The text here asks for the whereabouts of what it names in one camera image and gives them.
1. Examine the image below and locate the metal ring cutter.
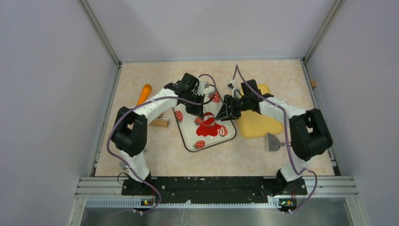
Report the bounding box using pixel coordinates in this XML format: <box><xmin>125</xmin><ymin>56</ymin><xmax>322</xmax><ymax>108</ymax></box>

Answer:
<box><xmin>201</xmin><ymin>112</ymin><xmax>215</xmax><ymax>127</ymax></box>

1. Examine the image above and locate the yellow plastic tray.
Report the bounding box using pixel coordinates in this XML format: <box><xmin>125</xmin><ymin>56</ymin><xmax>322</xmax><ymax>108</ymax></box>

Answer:
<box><xmin>230</xmin><ymin>83</ymin><xmax>284</xmax><ymax>140</ymax></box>

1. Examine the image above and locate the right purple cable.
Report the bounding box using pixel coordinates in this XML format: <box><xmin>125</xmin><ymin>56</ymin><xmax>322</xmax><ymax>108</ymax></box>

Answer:
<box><xmin>229</xmin><ymin>65</ymin><xmax>318</xmax><ymax>215</ymax></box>

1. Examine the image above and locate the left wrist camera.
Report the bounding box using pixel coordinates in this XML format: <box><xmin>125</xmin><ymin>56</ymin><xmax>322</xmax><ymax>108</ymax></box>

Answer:
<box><xmin>196</xmin><ymin>81</ymin><xmax>215</xmax><ymax>100</ymax></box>

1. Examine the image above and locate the orange toy carrot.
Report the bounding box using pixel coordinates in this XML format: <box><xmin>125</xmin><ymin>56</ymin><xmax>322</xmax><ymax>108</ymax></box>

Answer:
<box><xmin>136</xmin><ymin>84</ymin><xmax>152</xmax><ymax>105</ymax></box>

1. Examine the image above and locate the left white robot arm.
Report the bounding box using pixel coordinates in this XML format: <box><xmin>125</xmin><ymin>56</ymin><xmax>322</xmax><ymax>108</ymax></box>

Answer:
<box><xmin>106</xmin><ymin>73</ymin><xmax>205</xmax><ymax>195</ymax></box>

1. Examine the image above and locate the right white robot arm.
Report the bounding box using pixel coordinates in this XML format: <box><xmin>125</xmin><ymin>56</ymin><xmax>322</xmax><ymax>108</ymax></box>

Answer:
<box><xmin>215</xmin><ymin>80</ymin><xmax>333</xmax><ymax>194</ymax></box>

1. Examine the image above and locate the wooden double-ended rolling pin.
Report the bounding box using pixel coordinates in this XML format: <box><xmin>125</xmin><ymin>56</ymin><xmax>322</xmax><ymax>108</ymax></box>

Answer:
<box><xmin>149</xmin><ymin>114</ymin><xmax>170</xmax><ymax>128</ymax></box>

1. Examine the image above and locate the strawberry print white tray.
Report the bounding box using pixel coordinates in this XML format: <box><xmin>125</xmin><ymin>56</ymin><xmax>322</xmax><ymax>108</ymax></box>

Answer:
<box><xmin>173</xmin><ymin>93</ymin><xmax>237</xmax><ymax>152</ymax></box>

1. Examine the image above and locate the small wooden peg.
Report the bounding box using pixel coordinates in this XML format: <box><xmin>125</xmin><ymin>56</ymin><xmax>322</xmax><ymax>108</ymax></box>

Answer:
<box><xmin>310</xmin><ymin>79</ymin><xmax>317</xmax><ymax>89</ymax></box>

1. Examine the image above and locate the metal spatula wooden handle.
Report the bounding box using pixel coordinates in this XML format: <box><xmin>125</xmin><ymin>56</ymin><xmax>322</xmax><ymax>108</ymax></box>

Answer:
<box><xmin>266</xmin><ymin>133</ymin><xmax>291</xmax><ymax>152</ymax></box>

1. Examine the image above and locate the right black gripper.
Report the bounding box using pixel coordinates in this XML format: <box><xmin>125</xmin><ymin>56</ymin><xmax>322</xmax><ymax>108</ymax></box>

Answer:
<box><xmin>215</xmin><ymin>95</ymin><xmax>250</xmax><ymax>122</ymax></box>

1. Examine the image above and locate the red dough disc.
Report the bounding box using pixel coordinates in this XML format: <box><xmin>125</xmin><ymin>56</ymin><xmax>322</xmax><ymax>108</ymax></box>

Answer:
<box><xmin>196</xmin><ymin>123</ymin><xmax>222</xmax><ymax>137</ymax></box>

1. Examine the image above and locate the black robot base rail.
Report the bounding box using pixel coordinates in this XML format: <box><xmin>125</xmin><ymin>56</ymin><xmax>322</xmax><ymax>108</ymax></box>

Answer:
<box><xmin>121</xmin><ymin>177</ymin><xmax>308</xmax><ymax>204</ymax></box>

